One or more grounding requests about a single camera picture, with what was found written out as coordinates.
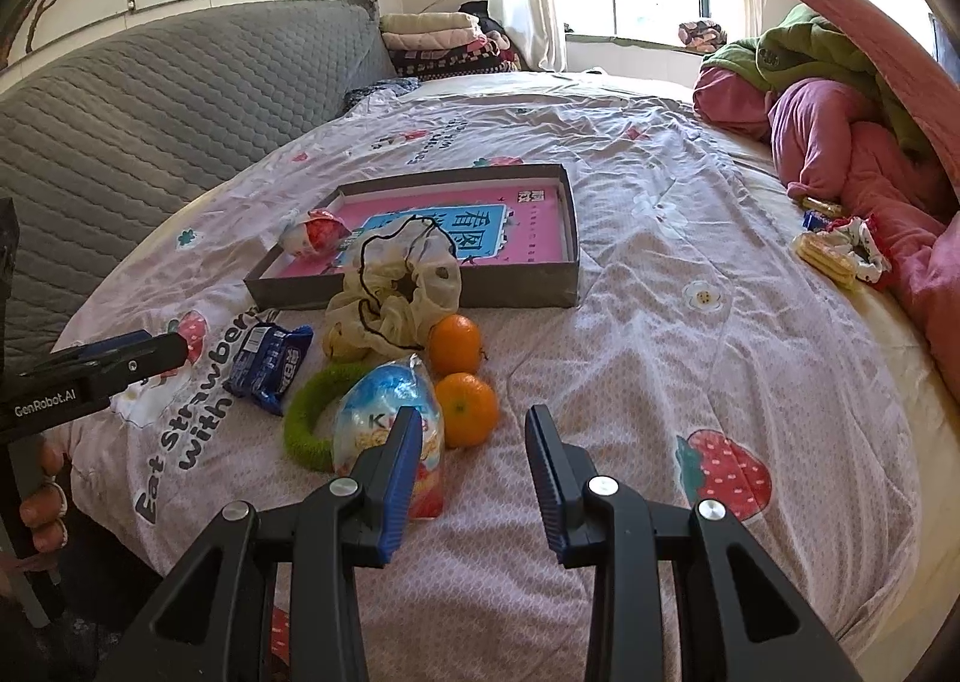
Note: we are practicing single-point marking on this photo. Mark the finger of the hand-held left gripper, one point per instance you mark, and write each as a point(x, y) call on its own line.
point(142, 356)

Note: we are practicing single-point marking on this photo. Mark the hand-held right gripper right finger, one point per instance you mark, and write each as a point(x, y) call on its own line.
point(546, 479)

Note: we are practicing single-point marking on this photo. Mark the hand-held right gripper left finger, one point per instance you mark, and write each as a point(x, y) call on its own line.
point(401, 479)

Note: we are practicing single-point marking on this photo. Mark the white and blue snack bag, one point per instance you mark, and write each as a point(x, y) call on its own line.
point(375, 404)

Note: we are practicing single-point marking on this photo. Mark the blue snack packet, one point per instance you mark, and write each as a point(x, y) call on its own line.
point(266, 367)

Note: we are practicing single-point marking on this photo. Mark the orange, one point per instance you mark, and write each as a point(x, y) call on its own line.
point(466, 410)
point(454, 344)

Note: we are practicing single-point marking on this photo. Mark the cream scrunchie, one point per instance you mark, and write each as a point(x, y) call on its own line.
point(420, 311)

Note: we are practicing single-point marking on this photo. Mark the grey cardboard box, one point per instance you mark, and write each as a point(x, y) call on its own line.
point(420, 288)

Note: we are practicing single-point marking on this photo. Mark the person's left hand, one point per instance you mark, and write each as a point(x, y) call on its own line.
point(46, 498)

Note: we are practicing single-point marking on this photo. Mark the small yellow fruit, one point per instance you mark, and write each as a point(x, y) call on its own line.
point(339, 346)

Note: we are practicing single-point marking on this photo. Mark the strawberry print bedsheet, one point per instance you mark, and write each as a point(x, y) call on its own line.
point(637, 322)

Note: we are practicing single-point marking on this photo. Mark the grey quilted headboard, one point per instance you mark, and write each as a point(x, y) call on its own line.
point(150, 127)

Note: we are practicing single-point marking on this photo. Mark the pink and blue book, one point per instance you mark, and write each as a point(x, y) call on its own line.
point(525, 232)

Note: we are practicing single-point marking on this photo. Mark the yellow biscuit pack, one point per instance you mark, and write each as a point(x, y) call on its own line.
point(821, 258)

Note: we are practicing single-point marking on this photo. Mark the blue patterned cloth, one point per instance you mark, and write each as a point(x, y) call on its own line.
point(382, 91)

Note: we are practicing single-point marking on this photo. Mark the small blue packet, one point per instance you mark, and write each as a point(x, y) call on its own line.
point(814, 221)

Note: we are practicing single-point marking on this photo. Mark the yellow wrapper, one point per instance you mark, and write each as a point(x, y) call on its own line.
point(823, 206)

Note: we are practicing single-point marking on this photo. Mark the snack packets near blankets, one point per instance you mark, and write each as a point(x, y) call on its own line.
point(866, 247)

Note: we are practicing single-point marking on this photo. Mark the checkered folded blanket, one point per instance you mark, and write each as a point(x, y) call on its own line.
point(450, 63)

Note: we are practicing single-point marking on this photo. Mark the pink folded blanket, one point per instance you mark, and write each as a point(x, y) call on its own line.
point(435, 41)

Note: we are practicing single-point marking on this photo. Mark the cream folded blanket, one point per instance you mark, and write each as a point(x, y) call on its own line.
point(427, 24)

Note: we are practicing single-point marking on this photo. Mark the pink quilt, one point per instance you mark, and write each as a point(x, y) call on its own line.
point(825, 127)

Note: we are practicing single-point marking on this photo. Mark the dark cloth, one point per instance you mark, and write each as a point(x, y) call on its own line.
point(480, 18)

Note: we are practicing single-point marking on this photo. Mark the folded floral cloth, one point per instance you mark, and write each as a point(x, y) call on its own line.
point(701, 33)

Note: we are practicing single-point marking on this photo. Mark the green blanket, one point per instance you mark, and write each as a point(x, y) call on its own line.
point(795, 45)

